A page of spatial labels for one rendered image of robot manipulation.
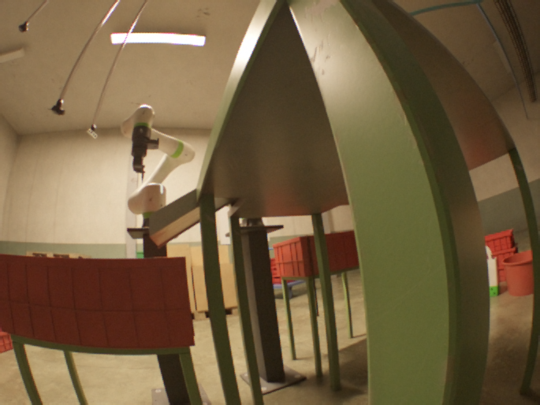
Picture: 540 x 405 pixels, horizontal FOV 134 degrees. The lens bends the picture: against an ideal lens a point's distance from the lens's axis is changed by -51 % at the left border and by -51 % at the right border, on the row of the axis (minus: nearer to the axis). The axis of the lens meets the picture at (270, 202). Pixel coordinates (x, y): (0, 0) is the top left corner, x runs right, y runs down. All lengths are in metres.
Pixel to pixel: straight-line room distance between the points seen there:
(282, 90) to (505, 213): 8.53
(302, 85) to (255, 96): 0.06
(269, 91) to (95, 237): 5.41
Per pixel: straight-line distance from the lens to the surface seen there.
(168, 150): 1.39
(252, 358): 1.00
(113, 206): 5.57
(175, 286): 0.56
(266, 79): 0.27
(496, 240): 2.86
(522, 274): 2.25
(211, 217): 0.60
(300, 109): 0.32
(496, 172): 8.74
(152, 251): 1.14
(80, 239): 5.72
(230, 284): 3.23
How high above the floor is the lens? 0.73
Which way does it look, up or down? 14 degrees up
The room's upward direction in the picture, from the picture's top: 7 degrees counter-clockwise
